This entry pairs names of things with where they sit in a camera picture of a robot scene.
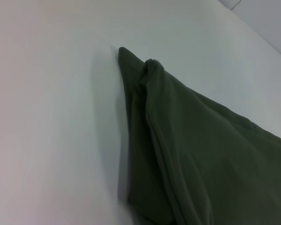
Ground dark green shirt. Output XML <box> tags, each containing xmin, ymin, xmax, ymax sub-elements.
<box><xmin>118</xmin><ymin>46</ymin><xmax>281</xmax><ymax>225</ymax></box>

